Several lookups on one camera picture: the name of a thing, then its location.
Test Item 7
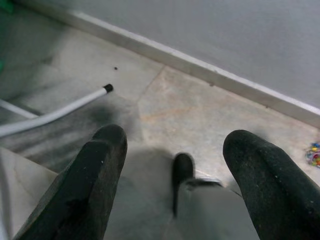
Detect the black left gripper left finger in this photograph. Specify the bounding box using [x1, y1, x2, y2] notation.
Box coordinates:
[13, 124, 128, 240]

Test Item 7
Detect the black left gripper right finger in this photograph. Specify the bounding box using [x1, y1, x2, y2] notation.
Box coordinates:
[222, 129, 320, 240]

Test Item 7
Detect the small colourful toy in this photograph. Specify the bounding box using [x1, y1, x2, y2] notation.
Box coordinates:
[304, 141, 320, 167]

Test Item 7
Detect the white table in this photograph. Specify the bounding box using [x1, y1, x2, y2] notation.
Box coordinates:
[0, 146, 59, 240]

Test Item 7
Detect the grey robot leg black foot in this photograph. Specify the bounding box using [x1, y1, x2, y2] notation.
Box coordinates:
[171, 152, 262, 240]

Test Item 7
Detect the white skirting board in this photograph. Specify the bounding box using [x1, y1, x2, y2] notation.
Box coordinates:
[12, 0, 320, 125]

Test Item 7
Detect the white tube frame black cap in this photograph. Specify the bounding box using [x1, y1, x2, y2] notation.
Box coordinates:
[0, 84, 114, 138]

